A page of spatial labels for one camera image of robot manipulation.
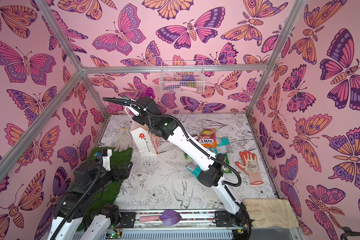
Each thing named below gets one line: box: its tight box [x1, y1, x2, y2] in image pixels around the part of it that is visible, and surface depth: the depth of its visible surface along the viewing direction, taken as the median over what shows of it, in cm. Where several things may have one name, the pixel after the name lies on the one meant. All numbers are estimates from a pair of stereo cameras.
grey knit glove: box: [111, 127, 133, 152], surface depth 108 cm
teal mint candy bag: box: [208, 137, 234, 155], surface depth 100 cm
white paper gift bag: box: [130, 124, 160, 157], surface depth 87 cm
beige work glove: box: [243, 198, 300, 229], surface depth 76 cm
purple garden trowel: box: [138, 210, 182, 226], surface depth 75 cm
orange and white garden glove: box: [235, 150, 263, 185], surface depth 94 cm
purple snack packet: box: [135, 86, 156, 100], surface depth 71 cm
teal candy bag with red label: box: [185, 162, 202, 179], surface depth 89 cm
